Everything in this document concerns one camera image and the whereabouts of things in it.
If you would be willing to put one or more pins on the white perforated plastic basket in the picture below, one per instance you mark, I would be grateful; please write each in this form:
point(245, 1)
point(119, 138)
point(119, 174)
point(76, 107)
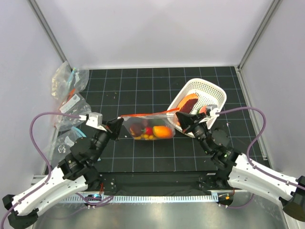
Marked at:
point(206, 92)

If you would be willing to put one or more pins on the aluminium frame rail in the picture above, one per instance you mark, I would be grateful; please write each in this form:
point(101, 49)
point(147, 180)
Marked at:
point(48, 31)
point(259, 32)

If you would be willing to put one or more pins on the red chili pepper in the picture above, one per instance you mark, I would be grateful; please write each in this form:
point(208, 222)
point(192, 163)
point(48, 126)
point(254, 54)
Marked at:
point(147, 131)

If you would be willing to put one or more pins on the aluminium frame rail left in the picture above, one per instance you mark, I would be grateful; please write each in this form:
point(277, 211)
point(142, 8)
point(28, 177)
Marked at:
point(48, 31)

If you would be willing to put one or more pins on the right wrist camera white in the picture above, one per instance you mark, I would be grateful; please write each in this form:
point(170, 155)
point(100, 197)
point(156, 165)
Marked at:
point(211, 110)

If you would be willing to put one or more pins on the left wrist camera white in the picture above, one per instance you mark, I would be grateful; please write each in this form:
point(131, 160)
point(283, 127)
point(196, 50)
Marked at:
point(94, 119)

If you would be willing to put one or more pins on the clear bag with white label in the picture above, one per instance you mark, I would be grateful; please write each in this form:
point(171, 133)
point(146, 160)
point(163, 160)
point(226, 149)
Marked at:
point(75, 105)

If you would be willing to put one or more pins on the aluminium frame rail right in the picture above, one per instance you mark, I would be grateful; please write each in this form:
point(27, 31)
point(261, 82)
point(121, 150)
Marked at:
point(259, 32)

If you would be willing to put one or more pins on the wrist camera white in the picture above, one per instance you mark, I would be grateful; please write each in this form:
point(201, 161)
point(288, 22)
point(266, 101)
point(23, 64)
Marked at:
point(211, 110)
point(94, 119)

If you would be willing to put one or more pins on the clear zip bag orange zipper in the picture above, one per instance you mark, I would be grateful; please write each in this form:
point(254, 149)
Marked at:
point(168, 116)

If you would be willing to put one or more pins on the watermelon slice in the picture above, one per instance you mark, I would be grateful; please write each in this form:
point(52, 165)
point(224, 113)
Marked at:
point(203, 110)

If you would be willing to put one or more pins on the slotted aluminium cable duct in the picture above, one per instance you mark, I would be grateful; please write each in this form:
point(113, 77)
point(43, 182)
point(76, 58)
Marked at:
point(94, 198)

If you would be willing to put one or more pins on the yellow orange ginger root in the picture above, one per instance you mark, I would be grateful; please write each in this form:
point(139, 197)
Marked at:
point(145, 137)

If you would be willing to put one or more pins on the orange papaya slice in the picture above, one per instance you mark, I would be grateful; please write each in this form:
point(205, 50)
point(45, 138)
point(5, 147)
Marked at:
point(184, 100)

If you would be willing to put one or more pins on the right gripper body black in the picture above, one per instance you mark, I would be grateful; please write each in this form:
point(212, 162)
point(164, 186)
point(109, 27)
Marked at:
point(198, 116)

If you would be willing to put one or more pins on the black grid cutting mat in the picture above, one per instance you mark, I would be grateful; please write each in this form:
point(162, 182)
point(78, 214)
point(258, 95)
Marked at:
point(115, 92)

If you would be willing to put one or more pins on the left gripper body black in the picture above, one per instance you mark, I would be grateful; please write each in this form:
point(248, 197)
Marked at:
point(110, 133)

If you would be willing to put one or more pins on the dark red meat slice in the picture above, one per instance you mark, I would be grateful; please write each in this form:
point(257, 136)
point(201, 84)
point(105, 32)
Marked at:
point(188, 106)

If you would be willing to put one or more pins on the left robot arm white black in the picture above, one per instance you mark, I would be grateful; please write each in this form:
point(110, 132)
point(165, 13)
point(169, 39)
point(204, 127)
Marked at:
point(75, 173)

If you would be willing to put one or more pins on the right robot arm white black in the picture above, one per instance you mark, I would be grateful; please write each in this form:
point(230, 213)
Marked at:
point(238, 170)

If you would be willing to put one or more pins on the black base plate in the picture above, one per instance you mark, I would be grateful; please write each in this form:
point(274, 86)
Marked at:
point(159, 183)

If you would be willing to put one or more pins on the dark red passion fruit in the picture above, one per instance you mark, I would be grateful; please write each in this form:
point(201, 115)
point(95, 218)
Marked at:
point(136, 129)

